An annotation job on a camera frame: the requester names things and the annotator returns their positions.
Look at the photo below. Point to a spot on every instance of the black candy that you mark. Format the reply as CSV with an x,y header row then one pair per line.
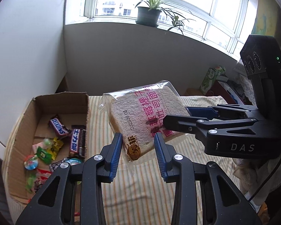
x,y
55,165

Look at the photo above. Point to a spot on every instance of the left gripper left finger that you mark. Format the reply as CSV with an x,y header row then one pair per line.
x,y
54,203

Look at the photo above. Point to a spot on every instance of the packaged sliced bread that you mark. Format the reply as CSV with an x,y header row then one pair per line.
x,y
137,113

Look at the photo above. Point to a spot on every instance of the green lid jelly cup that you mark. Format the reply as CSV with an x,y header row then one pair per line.
x,y
73,161

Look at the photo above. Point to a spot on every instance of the cardboard box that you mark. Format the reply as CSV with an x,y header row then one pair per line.
x,y
37,133

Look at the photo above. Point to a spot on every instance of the white cabinet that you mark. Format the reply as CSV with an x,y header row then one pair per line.
x,y
32,57

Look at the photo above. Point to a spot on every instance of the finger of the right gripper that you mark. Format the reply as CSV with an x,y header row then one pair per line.
x,y
223,111
201,127

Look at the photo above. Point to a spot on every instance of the pink wrapped candy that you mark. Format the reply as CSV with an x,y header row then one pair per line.
x,y
38,145

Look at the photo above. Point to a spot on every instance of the window frame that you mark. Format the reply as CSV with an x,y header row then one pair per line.
x,y
222,24

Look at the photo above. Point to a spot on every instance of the striped tablecloth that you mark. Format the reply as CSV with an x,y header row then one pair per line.
x,y
139,198

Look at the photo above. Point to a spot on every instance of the Snickers bar brown wrapper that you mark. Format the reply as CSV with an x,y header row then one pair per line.
x,y
59,128

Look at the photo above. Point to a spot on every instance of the yellow candy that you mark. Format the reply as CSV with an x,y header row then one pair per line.
x,y
55,148

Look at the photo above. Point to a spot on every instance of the potted spider plant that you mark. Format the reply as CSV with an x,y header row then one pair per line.
x,y
150,10

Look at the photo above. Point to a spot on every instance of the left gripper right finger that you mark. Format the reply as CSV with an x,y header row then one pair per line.
x,y
222,201

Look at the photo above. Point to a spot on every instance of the Chinese Snickers bar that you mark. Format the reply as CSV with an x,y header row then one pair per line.
x,y
77,142

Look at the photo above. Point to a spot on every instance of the red white snack packet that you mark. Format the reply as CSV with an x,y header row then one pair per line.
x,y
36,180

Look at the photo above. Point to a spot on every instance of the small colourful jelly cup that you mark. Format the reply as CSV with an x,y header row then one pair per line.
x,y
31,162

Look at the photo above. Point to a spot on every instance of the light green clear-wrapped candy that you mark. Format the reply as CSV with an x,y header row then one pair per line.
x,y
46,143

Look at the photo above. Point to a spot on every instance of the green carton box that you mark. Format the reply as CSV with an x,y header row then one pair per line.
x,y
210,78

